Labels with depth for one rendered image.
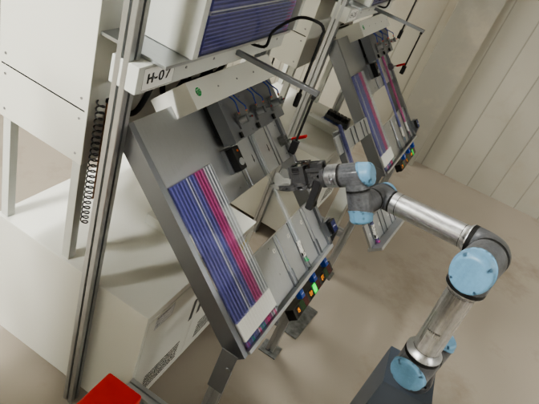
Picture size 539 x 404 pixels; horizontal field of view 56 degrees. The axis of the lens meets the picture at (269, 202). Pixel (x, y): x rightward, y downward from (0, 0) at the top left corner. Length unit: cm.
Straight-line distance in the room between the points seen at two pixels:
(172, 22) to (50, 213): 90
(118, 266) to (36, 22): 78
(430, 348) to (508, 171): 333
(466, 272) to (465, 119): 328
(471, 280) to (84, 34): 116
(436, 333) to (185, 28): 109
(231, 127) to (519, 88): 334
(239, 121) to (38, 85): 57
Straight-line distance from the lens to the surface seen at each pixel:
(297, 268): 178
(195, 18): 127
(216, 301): 142
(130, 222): 194
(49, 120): 154
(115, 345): 183
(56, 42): 144
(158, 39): 135
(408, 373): 170
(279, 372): 245
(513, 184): 489
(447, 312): 156
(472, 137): 471
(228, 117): 156
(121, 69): 125
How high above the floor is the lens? 187
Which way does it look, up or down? 34 degrees down
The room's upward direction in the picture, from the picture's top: 22 degrees clockwise
